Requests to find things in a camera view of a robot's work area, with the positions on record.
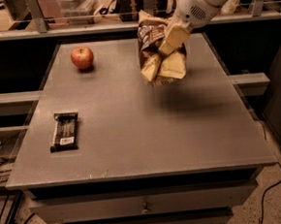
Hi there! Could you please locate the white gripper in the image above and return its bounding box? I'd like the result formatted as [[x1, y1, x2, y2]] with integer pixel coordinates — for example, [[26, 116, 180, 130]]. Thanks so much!
[[141, 0, 222, 83]]

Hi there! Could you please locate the brown sea salt chip bag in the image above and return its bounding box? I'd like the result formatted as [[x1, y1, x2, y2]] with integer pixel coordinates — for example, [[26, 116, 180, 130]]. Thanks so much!
[[135, 6, 190, 88]]

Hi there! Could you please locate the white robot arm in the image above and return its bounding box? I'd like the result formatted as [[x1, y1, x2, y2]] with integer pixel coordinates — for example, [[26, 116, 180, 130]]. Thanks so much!
[[138, 0, 229, 85]]

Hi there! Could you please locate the red apple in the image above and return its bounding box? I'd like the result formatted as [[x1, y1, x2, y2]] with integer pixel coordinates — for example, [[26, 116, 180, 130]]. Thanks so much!
[[70, 47, 94, 70]]

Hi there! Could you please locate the colourful snack bag on shelf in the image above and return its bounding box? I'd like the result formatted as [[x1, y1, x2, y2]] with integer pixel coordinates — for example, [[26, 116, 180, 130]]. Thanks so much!
[[220, 0, 239, 15]]

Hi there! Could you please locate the black backpack on shelf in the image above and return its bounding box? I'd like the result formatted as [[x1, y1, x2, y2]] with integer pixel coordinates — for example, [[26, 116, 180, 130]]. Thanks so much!
[[114, 0, 168, 22]]

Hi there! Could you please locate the clear plastic container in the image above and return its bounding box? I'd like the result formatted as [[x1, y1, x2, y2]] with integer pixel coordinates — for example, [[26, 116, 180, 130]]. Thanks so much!
[[56, 0, 98, 25]]

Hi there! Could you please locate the black snack bar wrapper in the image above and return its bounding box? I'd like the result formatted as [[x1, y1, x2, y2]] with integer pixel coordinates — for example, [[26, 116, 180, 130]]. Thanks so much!
[[50, 112, 78, 153]]

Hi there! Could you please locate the upper grey drawer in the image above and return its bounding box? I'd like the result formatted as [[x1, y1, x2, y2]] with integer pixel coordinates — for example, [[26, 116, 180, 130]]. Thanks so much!
[[29, 180, 257, 224]]

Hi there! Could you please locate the grey metal shelf rail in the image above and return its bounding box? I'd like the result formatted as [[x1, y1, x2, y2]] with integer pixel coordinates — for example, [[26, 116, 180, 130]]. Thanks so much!
[[0, 12, 281, 42]]

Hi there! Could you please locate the black cable on right floor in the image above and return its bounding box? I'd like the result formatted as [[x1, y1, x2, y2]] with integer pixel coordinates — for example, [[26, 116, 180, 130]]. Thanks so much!
[[254, 161, 281, 224]]

